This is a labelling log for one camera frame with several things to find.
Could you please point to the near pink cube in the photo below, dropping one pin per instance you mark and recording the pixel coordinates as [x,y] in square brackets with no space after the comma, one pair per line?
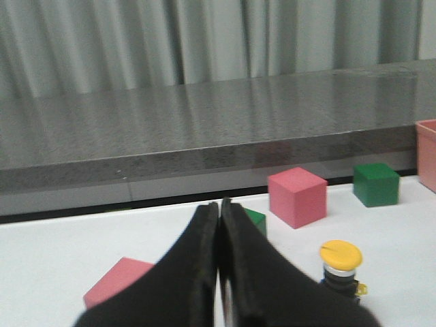
[124,273]

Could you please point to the right green cube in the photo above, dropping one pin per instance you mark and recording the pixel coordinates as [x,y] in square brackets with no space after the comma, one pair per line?
[376,184]

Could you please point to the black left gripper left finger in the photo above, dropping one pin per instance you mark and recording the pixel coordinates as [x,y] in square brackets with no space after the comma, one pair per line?
[178,291]

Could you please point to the grey curtain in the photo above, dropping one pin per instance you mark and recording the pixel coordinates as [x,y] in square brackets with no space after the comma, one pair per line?
[57,47]

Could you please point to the pink cube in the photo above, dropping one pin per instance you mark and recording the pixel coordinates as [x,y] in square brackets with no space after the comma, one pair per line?
[124,273]
[297,196]

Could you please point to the pink plastic bin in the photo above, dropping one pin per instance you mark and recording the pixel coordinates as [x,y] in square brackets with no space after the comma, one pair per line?
[426,152]

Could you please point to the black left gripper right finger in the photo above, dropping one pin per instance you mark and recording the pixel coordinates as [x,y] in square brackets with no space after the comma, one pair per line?
[261,288]

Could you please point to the yellow push button switch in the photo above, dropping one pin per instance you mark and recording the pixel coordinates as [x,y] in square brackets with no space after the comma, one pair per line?
[340,261]

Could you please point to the grey stone counter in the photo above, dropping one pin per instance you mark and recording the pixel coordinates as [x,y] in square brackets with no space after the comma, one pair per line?
[102,148]

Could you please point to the green cube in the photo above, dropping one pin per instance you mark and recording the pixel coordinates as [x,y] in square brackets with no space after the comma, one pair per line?
[376,184]
[258,219]

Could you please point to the left green cube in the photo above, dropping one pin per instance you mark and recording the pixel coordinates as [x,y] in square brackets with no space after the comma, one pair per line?
[258,219]

